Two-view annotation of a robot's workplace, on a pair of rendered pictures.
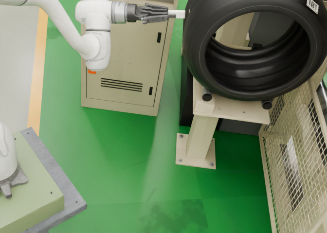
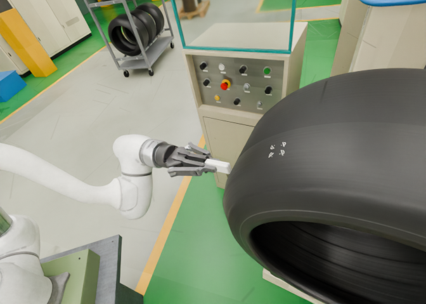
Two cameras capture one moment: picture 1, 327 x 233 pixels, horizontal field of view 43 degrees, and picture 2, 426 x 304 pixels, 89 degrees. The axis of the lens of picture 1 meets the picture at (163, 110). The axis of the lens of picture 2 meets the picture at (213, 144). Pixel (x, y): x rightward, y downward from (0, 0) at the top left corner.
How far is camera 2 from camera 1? 1.31 m
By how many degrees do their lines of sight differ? 29
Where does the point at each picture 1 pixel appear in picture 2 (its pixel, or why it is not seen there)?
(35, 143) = (111, 256)
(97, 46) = (117, 198)
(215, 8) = (249, 189)
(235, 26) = not seen: hidden behind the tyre
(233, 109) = not seen: hidden behind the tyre
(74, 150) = (198, 226)
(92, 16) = (122, 158)
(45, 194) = not seen: outside the picture
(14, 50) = (189, 136)
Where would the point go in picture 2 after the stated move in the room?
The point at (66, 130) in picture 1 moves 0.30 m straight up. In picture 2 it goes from (199, 206) to (191, 187)
